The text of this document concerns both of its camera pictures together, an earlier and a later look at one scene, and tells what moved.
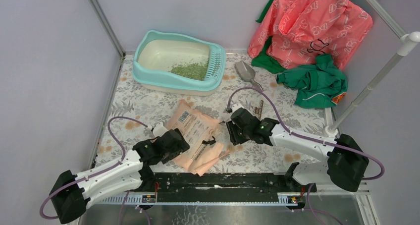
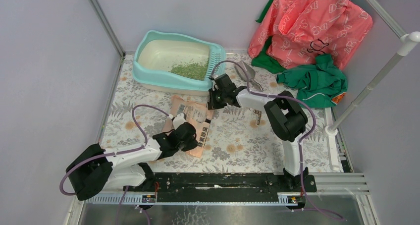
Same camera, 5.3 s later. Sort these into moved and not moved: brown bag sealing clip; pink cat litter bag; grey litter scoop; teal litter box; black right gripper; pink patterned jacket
Moved: pink cat litter bag; black right gripper
Not moved: brown bag sealing clip; pink patterned jacket; grey litter scoop; teal litter box
